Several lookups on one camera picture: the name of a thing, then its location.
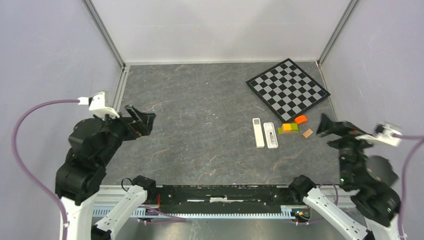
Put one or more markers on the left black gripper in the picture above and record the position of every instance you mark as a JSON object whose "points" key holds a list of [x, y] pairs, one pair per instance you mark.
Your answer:
{"points": [[143, 124]]}

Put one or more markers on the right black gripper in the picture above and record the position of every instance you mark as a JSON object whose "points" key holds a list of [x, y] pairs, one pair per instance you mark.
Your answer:
{"points": [[347, 131]]}

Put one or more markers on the white remote control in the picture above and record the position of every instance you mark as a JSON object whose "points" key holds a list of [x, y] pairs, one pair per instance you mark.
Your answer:
{"points": [[270, 135]]}

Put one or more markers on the small white remote with buttons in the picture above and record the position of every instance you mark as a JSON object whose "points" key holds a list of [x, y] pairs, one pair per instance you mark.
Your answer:
{"points": [[258, 133]]}

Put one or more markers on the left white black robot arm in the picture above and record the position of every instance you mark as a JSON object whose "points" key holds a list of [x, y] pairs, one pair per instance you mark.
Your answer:
{"points": [[93, 143]]}

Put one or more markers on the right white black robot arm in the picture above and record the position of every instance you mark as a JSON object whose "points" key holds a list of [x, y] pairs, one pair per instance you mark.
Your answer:
{"points": [[371, 177]]}

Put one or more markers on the tan wooden block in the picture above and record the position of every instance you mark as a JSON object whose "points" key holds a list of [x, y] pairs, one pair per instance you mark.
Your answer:
{"points": [[307, 133]]}

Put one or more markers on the orange curved block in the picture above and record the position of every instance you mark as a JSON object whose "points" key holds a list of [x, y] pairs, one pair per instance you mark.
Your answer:
{"points": [[300, 120]]}

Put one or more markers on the green orange block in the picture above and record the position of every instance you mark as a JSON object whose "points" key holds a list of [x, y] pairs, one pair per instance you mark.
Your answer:
{"points": [[288, 128]]}

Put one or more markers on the black white checkerboard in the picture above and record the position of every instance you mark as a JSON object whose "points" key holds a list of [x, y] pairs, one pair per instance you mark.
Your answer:
{"points": [[287, 90]]}

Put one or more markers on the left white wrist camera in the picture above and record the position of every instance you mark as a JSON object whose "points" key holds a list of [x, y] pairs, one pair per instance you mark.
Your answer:
{"points": [[98, 106]]}

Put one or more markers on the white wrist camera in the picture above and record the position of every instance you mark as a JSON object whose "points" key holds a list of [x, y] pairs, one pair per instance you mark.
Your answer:
{"points": [[384, 133], [98, 106]]}

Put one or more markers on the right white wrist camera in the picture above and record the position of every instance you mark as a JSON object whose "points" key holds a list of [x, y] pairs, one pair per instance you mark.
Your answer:
{"points": [[384, 133]]}

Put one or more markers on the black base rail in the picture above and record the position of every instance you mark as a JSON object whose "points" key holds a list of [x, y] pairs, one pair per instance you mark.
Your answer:
{"points": [[222, 199]]}

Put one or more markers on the white slotted cable duct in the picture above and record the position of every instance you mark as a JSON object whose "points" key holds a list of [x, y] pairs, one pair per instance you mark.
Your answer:
{"points": [[284, 213]]}

